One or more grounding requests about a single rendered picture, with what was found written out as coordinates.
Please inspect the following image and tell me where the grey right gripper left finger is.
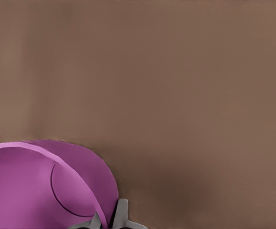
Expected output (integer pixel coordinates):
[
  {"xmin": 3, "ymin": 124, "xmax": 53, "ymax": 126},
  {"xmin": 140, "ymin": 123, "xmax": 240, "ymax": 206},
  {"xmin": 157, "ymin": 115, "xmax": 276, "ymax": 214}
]
[{"xmin": 71, "ymin": 211, "xmax": 102, "ymax": 229}]

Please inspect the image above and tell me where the pink bowl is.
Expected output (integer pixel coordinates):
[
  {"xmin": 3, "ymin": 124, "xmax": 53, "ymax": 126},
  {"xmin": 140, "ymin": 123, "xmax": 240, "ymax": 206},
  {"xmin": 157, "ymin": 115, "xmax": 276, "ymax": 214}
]
[{"xmin": 0, "ymin": 139, "xmax": 119, "ymax": 229}]

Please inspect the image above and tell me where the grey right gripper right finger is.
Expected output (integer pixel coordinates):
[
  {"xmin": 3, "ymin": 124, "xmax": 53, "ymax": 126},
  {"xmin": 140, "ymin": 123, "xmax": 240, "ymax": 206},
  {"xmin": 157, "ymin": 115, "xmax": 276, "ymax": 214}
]
[{"xmin": 112, "ymin": 198, "xmax": 146, "ymax": 229}]

